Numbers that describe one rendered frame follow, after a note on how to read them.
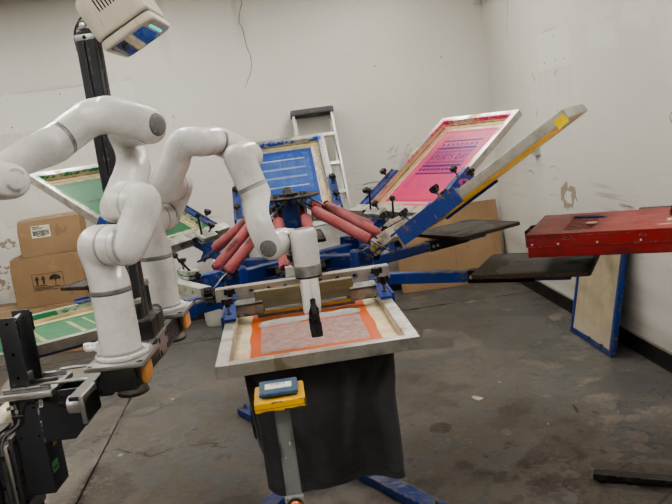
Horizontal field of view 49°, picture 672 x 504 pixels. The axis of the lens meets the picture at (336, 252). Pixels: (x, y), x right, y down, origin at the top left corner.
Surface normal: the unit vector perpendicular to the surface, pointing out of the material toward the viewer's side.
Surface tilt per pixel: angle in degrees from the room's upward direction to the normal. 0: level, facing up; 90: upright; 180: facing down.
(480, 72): 90
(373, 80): 90
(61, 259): 89
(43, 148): 112
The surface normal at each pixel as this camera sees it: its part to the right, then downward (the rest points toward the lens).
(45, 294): 0.02, 0.20
